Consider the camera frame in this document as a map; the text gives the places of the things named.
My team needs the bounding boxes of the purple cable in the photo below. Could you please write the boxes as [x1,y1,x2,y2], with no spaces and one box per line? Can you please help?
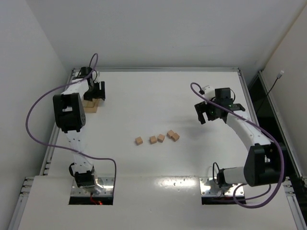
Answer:
[25,53,117,199]
[190,82,286,208]

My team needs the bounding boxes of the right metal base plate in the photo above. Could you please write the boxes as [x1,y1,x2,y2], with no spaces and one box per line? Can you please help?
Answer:
[199,177,241,198]

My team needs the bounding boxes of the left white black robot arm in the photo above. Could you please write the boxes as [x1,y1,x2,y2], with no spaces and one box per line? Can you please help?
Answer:
[53,67,106,193]

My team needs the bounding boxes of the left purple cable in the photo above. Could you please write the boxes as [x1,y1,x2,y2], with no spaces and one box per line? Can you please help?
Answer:
[25,53,117,199]

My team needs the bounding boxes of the wood cube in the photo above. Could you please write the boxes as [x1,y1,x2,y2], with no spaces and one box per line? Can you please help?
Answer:
[135,137,143,146]
[149,136,157,144]
[171,133,180,142]
[157,134,165,143]
[166,130,174,138]

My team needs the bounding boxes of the wooden block tray box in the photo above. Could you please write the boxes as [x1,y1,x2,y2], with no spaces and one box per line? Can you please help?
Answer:
[82,99,101,113]

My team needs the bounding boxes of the metal base plate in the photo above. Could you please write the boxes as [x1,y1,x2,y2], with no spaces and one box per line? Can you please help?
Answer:
[199,177,241,198]
[71,177,114,197]

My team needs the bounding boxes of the black wall cable with plug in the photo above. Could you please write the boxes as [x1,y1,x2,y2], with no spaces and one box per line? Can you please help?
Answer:
[256,70,284,115]

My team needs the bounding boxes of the aluminium table frame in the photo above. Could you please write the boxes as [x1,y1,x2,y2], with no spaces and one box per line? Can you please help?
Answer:
[10,68,307,230]

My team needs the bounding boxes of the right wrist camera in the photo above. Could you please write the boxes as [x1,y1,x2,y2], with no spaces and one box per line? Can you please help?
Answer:
[199,85,215,101]

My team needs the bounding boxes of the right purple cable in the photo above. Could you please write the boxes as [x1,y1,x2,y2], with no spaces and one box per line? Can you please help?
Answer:
[190,82,286,208]

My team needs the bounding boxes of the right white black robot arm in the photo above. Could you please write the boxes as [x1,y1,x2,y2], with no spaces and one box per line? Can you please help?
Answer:
[194,86,284,187]

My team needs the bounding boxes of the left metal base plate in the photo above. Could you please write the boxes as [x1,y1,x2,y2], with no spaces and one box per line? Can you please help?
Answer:
[71,177,114,197]

